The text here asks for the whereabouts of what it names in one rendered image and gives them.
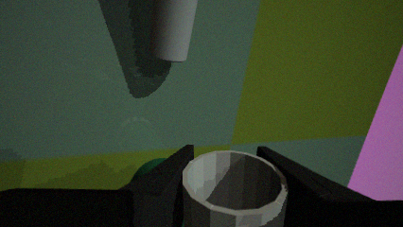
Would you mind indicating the grey metal pipe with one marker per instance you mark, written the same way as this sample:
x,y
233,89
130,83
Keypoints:
x,y
171,29

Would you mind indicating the dark green post with cap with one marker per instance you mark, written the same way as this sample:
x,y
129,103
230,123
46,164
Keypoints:
x,y
147,167

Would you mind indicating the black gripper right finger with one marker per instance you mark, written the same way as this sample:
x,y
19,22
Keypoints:
x,y
315,201

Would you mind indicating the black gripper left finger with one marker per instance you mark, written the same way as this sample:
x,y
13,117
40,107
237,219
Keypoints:
x,y
153,200

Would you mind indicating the grey cup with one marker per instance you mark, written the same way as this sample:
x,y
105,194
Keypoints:
x,y
228,188

